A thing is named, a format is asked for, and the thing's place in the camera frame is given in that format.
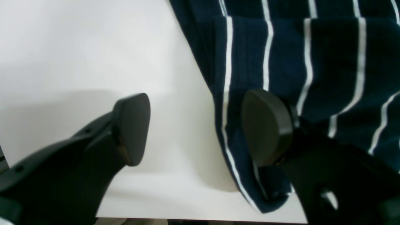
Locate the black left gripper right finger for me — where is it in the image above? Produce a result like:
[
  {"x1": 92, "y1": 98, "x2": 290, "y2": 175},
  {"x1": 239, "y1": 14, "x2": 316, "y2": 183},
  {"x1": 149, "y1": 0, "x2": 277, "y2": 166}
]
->
[{"x1": 241, "y1": 89, "x2": 400, "y2": 225}]

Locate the navy white striped T-shirt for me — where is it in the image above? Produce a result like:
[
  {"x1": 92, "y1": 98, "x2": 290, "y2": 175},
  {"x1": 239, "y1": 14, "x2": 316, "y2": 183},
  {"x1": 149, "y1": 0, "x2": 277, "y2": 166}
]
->
[{"x1": 170, "y1": 0, "x2": 400, "y2": 213}]

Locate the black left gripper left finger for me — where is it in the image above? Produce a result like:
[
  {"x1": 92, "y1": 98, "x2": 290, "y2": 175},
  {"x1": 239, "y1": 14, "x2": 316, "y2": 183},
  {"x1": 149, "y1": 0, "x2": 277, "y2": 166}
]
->
[{"x1": 1, "y1": 93, "x2": 151, "y2": 225}]

